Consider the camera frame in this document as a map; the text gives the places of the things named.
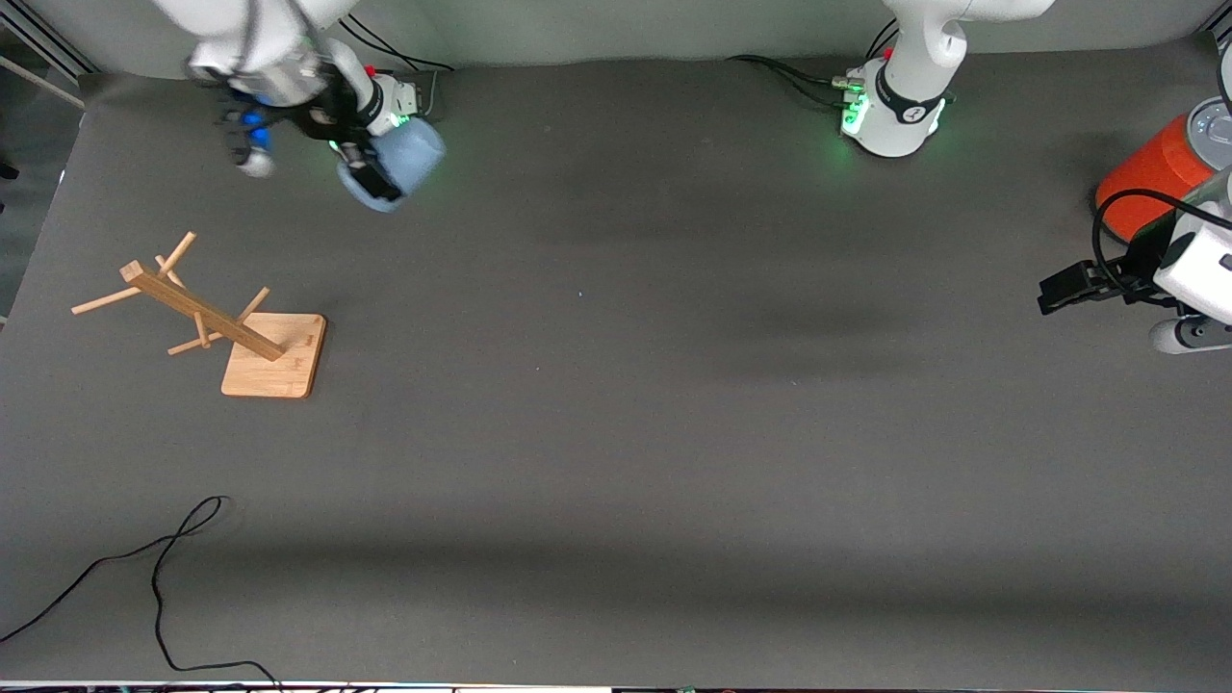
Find light blue plastic cup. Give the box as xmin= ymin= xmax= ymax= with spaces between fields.
xmin=336 ymin=120 xmax=448 ymax=214

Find wooden cup rack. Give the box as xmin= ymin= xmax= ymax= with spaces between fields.
xmin=71 ymin=231 xmax=328 ymax=399

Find orange cylindrical can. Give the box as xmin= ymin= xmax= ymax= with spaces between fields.
xmin=1095 ymin=96 xmax=1232 ymax=246

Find dark grey table mat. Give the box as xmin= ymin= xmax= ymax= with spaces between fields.
xmin=0 ymin=37 xmax=1232 ymax=686

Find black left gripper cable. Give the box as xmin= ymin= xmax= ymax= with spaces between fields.
xmin=1091 ymin=189 xmax=1232 ymax=295

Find black right arm base cables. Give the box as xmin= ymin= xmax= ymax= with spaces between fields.
xmin=337 ymin=13 xmax=454 ymax=122

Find black arm base cables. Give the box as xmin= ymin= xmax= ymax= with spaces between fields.
xmin=726 ymin=19 xmax=900 ymax=109
xmin=337 ymin=13 xmax=454 ymax=122

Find grey metal frame rail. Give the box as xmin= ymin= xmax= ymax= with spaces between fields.
xmin=0 ymin=0 xmax=99 ymax=109

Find black left arm base cables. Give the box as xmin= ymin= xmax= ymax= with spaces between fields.
xmin=726 ymin=19 xmax=900 ymax=109

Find loose thin black cable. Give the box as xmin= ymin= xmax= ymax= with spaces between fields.
xmin=0 ymin=496 xmax=282 ymax=690

